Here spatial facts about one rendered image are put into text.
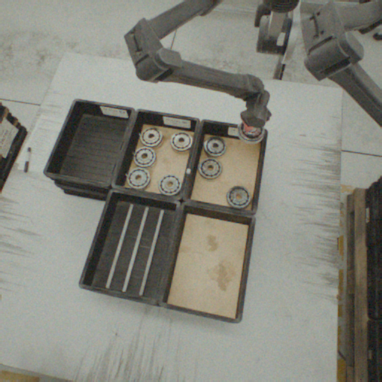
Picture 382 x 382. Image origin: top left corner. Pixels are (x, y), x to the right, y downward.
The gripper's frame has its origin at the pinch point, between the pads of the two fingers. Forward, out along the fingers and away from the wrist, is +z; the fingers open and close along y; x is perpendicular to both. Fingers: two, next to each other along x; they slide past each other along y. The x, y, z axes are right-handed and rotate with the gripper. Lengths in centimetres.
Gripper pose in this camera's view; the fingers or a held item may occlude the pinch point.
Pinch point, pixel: (251, 127)
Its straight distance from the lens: 133.1
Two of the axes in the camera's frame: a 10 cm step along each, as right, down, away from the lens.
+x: -4.6, -8.2, 3.4
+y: 8.9, -4.2, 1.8
